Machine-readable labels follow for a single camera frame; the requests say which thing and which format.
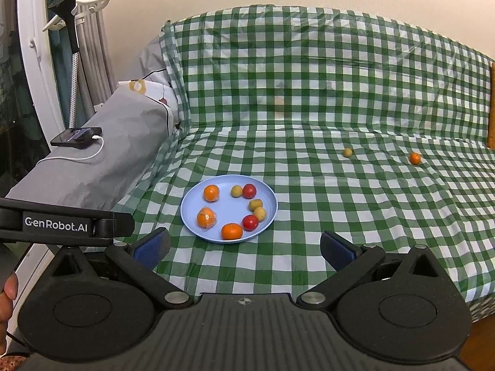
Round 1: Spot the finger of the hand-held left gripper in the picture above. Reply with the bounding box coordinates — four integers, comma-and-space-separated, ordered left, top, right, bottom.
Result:
114, 212, 136, 243

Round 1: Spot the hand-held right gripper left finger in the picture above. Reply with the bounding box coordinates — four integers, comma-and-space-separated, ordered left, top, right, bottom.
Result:
46, 227, 194, 310

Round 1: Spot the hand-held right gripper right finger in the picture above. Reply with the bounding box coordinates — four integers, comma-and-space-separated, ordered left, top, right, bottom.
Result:
296, 230, 445, 312

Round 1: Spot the light blue plate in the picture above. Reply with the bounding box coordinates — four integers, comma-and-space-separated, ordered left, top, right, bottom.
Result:
180, 175, 278, 244

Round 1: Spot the person's left hand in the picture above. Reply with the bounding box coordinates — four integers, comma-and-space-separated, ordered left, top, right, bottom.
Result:
0, 272, 19, 352

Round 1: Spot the green checked cloth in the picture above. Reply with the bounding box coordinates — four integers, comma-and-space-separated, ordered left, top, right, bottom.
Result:
116, 6, 495, 322

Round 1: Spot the grey padded cover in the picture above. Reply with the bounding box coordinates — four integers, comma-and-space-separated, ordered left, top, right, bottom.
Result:
7, 92, 179, 212

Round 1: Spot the black smartphone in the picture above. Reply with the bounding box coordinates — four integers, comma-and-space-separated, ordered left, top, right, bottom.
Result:
50, 127, 103, 150

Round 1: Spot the white flower-print pillow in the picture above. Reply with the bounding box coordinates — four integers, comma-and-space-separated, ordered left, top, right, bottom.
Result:
118, 79, 181, 126

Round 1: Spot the brown patterned cloth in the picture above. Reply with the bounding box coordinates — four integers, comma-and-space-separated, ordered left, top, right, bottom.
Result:
0, 352, 32, 371

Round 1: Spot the grey pillow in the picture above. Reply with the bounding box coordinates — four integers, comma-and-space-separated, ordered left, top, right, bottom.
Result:
138, 36, 171, 83

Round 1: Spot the grey curtain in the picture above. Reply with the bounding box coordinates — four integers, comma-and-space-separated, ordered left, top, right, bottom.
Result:
73, 0, 117, 106

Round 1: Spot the black garment steamer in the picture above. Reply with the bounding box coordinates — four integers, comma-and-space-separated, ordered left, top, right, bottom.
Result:
47, 0, 83, 131

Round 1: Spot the white plastic hanger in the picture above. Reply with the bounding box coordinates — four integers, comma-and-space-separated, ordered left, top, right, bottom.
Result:
42, 0, 121, 32

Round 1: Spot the white charging cable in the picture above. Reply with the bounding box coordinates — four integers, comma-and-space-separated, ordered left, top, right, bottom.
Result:
37, 135, 105, 164

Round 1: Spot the white window frame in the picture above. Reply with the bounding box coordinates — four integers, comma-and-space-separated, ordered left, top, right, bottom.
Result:
17, 0, 66, 137

